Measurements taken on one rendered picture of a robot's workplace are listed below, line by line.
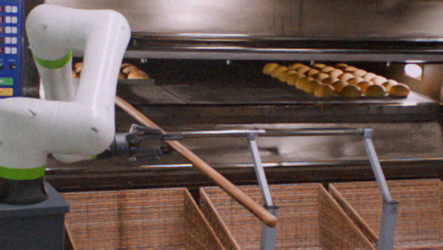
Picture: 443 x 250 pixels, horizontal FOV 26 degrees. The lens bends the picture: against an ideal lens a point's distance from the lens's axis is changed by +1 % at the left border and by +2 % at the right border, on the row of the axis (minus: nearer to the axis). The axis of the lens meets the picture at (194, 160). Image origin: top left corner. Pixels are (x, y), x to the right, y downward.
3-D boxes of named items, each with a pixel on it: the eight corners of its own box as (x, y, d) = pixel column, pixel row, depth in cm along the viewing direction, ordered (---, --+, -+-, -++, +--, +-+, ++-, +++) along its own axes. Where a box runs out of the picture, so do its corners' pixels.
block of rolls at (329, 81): (259, 72, 465) (260, 61, 463) (346, 73, 482) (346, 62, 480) (318, 98, 410) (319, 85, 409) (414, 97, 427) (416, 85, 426)
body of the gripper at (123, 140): (109, 129, 304) (137, 128, 308) (107, 154, 307) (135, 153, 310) (115, 134, 298) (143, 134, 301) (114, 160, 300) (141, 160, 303)
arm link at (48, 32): (67, 32, 258) (73, -3, 264) (20, 28, 258) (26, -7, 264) (73, 72, 274) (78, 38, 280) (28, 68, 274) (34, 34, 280)
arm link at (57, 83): (35, 72, 273) (74, 66, 275) (30, 39, 279) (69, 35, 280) (47, 138, 304) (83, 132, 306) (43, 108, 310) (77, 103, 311)
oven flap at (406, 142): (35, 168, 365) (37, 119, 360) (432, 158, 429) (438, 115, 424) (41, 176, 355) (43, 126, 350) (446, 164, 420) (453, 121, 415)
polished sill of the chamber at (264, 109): (35, 113, 359) (35, 103, 358) (440, 110, 424) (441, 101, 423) (39, 117, 353) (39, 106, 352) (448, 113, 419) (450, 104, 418)
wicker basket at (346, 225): (191, 250, 390) (197, 186, 382) (313, 243, 410) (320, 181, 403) (239, 297, 346) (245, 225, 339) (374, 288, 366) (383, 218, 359)
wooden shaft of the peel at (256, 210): (278, 229, 241) (279, 217, 240) (267, 229, 240) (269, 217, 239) (101, 89, 394) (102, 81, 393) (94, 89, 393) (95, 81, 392)
